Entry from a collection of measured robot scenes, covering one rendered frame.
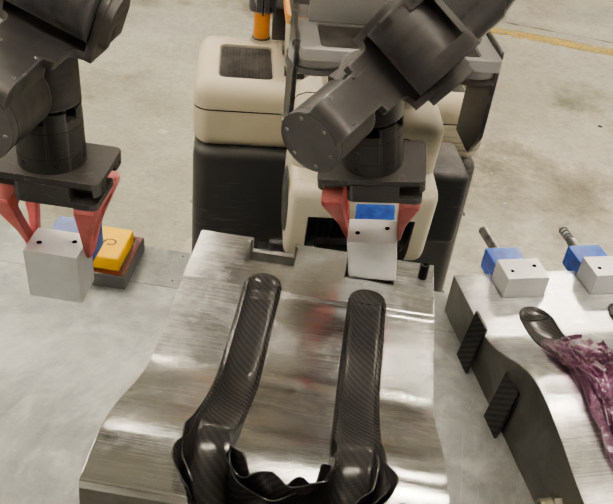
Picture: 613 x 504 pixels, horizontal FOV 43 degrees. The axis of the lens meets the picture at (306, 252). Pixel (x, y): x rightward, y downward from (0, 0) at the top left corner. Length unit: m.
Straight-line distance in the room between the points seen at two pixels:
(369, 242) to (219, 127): 0.68
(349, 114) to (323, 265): 0.25
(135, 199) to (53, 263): 1.82
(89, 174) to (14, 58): 0.13
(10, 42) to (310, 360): 0.37
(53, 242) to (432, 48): 0.37
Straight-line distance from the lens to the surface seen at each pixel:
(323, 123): 0.62
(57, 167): 0.67
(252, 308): 0.78
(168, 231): 2.40
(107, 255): 0.92
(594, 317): 0.92
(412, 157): 0.76
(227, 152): 1.44
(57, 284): 0.75
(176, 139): 2.88
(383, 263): 0.81
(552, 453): 0.74
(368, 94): 0.64
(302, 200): 1.14
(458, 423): 0.83
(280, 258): 0.87
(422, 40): 0.63
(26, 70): 0.58
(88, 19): 0.60
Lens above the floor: 1.40
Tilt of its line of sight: 37 degrees down
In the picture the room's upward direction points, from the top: 7 degrees clockwise
